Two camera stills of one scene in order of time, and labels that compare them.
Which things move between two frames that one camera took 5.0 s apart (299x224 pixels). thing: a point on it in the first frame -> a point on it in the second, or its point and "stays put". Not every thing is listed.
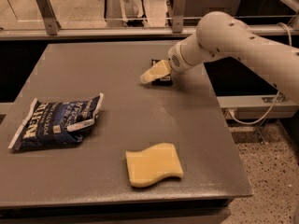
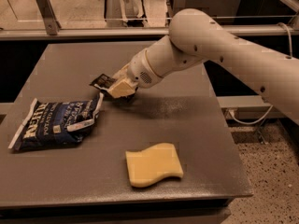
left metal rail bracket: [44, 5] stays put
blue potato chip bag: [55, 125] stays put
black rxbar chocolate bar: [163, 81] -> [103, 81]
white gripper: [175, 59] -> [140, 69]
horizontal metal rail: [127, 34] stays put
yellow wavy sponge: [152, 164] stays put
